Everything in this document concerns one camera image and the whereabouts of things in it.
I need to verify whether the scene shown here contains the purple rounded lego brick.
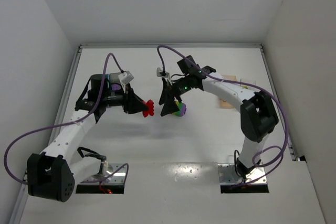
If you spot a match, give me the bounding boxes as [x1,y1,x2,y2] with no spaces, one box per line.
[111,83,122,91]

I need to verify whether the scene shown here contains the multicolour lego tower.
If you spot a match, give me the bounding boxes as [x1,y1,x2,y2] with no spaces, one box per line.
[172,101,187,117]

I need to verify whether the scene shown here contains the red arch lego brick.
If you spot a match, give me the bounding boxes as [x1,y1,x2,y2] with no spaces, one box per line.
[142,100,154,118]

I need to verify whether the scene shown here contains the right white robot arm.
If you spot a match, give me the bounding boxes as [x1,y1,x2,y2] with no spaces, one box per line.
[156,56,279,178]

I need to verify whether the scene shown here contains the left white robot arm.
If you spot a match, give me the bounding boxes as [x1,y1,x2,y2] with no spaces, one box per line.
[27,73,154,202]

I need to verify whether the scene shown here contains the dark smoky plastic bin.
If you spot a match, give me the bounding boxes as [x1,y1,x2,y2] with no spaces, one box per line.
[109,72,122,84]

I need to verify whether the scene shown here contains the wooden tan bin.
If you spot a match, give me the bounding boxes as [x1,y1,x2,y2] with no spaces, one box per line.
[219,74,239,109]

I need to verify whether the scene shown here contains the clear plastic bin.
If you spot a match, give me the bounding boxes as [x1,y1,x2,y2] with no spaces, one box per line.
[240,78,256,90]

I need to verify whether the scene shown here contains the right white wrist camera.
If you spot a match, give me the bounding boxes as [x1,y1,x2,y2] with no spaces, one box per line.
[156,67,170,79]

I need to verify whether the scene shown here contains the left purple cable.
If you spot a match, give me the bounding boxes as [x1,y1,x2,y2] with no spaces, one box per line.
[4,52,129,185]

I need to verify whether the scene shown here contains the purple cable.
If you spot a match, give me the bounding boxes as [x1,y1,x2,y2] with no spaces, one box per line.
[156,45,290,189]
[4,52,129,185]

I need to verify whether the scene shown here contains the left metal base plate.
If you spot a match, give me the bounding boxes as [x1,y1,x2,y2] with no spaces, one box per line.
[80,163,129,186]

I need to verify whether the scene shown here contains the metal base plate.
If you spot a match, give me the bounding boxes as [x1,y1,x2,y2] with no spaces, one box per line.
[80,163,129,186]
[218,163,268,185]

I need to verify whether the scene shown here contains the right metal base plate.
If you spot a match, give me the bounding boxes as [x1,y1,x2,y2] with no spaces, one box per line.
[218,163,268,185]

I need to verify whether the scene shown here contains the aluminium frame rail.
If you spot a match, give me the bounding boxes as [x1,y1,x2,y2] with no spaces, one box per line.
[8,43,296,223]

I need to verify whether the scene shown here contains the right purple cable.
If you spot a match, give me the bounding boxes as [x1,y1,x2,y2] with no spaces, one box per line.
[156,45,290,189]

